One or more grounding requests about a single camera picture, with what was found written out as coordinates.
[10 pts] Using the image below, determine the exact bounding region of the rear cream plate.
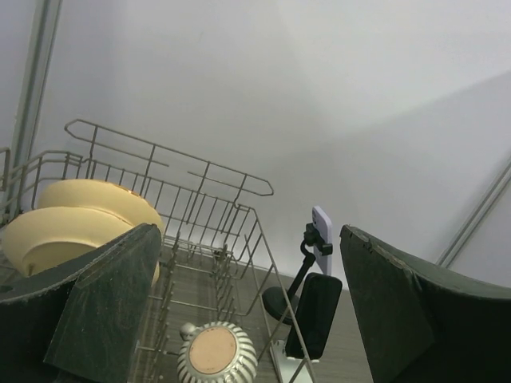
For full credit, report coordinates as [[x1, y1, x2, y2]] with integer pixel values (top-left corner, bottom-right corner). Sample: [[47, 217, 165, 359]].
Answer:
[[38, 179, 165, 237]]

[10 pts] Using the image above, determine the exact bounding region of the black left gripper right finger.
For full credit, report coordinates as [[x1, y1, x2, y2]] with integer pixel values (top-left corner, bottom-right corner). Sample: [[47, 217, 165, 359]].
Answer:
[[340, 225, 510, 382]]

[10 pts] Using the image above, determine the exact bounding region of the cream plate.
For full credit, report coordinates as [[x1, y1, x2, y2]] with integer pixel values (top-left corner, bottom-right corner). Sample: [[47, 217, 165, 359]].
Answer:
[[38, 179, 165, 237], [2, 207, 164, 277]]

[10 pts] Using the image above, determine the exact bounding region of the front cream plate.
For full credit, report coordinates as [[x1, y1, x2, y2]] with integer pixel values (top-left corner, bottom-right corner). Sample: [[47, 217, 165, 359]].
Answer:
[[2, 207, 164, 277]]

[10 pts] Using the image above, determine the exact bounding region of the grey wire dish rack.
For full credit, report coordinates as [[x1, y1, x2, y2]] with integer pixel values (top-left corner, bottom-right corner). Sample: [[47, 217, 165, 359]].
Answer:
[[0, 118, 320, 383]]

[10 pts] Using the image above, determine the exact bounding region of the black phone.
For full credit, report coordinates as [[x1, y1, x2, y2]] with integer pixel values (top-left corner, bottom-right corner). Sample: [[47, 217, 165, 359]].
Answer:
[[295, 273, 343, 360]]

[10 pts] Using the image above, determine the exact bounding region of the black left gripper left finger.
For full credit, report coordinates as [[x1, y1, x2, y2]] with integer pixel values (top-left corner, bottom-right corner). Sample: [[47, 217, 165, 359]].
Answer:
[[1, 223, 161, 382]]

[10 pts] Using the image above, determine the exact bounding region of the black gooseneck phone stand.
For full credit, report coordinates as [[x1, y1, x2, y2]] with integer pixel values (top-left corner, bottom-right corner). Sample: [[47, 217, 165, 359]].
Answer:
[[263, 223, 318, 320]]

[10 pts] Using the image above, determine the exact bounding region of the striped ceramic teapot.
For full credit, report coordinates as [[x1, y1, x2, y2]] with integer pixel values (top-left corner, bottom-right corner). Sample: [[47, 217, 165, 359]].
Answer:
[[176, 322, 258, 382]]

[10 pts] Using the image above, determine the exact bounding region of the white folding phone stand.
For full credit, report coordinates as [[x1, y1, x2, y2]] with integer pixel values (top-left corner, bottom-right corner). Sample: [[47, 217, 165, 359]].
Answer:
[[270, 340, 320, 383]]

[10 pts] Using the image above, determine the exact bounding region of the lavender phone on stand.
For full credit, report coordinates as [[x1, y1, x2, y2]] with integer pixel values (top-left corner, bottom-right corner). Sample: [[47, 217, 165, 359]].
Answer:
[[312, 205, 333, 275]]

